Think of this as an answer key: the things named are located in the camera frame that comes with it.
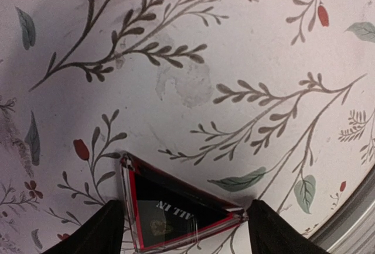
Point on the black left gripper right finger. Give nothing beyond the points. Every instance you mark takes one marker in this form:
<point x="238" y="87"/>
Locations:
<point x="270" y="233"/>

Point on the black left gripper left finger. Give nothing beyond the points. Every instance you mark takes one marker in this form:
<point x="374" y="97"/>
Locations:
<point x="102" y="233"/>

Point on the red triangular all-in marker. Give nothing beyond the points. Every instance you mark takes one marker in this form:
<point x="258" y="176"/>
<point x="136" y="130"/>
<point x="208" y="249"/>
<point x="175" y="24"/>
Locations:
<point x="165" y="213"/>

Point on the floral table cloth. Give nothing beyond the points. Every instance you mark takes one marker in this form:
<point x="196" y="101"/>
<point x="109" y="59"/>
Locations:
<point x="245" y="99"/>

